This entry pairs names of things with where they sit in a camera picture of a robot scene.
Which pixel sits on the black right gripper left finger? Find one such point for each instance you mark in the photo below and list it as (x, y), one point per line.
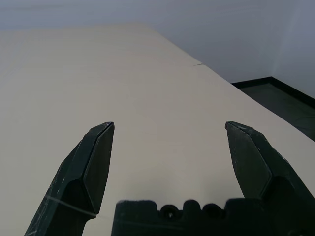
(81, 172)

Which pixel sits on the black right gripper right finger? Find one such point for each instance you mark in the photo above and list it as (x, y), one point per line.
(256, 162)

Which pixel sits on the black wall baseboard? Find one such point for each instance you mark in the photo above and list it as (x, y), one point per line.
(270, 79)

